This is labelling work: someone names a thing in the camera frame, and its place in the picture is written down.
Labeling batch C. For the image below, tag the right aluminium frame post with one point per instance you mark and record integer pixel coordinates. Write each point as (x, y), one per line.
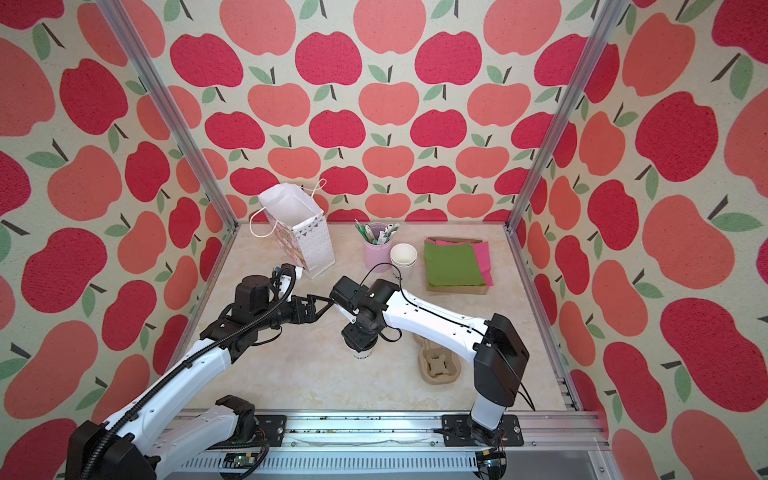
(596, 43)

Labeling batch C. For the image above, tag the brown cardboard tray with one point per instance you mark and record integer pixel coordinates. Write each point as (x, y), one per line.
(456, 290)

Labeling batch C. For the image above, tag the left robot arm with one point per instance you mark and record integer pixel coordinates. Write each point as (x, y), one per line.
(133, 443)

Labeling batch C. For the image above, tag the pink cup holder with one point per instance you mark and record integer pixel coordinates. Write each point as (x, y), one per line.
(377, 258)

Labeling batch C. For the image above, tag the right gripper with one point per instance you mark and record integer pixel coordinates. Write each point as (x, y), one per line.
(351, 340)

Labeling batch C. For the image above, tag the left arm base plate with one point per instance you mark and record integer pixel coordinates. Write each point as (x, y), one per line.
(255, 431)

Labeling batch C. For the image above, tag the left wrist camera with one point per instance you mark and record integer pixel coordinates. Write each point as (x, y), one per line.
(284, 278)

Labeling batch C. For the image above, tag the white paper coffee cup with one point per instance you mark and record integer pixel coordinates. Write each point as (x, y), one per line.
(361, 354)

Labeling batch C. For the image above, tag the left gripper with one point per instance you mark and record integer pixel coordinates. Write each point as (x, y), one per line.
(312, 317)

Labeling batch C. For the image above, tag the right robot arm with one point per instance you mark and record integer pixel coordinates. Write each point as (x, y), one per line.
(492, 346)

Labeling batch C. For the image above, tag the white patterned gift bag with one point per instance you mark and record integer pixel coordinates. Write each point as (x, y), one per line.
(299, 225)

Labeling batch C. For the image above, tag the aluminium front rail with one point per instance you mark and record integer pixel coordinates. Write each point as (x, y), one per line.
(357, 445)

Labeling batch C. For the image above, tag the left aluminium frame post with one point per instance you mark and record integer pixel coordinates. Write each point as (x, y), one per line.
(128, 37)

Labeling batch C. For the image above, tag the aluminium frame post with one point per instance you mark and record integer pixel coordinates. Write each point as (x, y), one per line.
(596, 43)
(128, 37)

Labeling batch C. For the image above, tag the stack of white paper cups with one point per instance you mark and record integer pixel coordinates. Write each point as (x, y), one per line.
(403, 257)

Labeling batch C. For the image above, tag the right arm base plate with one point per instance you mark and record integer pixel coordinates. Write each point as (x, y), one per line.
(460, 430)

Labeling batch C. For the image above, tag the black coffee cup lid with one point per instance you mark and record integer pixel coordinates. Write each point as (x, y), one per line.
(357, 339)

